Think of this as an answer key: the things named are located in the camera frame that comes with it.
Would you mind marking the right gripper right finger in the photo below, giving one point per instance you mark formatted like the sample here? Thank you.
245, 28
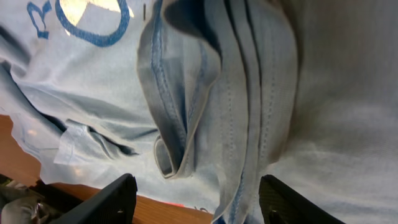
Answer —
281, 204

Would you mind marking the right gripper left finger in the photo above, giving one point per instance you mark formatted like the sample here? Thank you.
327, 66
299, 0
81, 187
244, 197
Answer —
114, 204

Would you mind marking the light blue printed t-shirt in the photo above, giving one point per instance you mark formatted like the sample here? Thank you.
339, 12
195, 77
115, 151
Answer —
199, 100

